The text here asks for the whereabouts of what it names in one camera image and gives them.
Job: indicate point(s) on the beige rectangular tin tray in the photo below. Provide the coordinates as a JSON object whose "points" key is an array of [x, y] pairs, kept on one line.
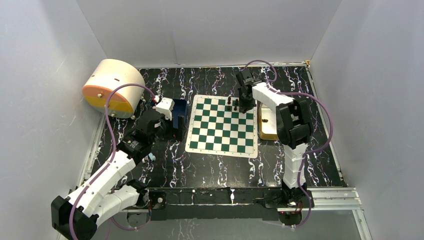
{"points": [[267, 130]]}

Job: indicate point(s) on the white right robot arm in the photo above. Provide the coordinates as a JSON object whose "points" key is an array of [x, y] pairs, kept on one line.
{"points": [[293, 129]]}

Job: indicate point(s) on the blue square tray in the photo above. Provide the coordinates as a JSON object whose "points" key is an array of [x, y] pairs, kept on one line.
{"points": [[179, 118]]}

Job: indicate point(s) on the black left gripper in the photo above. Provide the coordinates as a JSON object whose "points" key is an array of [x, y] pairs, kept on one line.
{"points": [[181, 130]]}

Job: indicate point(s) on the aluminium rail frame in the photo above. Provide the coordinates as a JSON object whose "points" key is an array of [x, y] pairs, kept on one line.
{"points": [[335, 199]]}

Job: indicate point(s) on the cream orange cylindrical drum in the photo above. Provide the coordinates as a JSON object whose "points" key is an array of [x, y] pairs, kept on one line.
{"points": [[109, 75]]}

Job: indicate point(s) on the green white chess board mat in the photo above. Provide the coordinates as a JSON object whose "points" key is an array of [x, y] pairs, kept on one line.
{"points": [[213, 130]]}

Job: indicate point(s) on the small white blue clip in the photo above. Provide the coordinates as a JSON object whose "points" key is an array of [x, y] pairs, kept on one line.
{"points": [[149, 158]]}

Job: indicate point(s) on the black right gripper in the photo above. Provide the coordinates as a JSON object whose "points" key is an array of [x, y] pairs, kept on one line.
{"points": [[243, 105]]}

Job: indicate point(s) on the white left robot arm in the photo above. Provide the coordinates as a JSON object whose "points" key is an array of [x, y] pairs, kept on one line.
{"points": [[78, 216]]}

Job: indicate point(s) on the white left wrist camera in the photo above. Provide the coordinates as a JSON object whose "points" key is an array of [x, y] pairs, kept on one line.
{"points": [[165, 107]]}

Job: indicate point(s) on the black base frame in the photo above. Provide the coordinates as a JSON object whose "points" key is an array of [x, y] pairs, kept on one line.
{"points": [[264, 203]]}

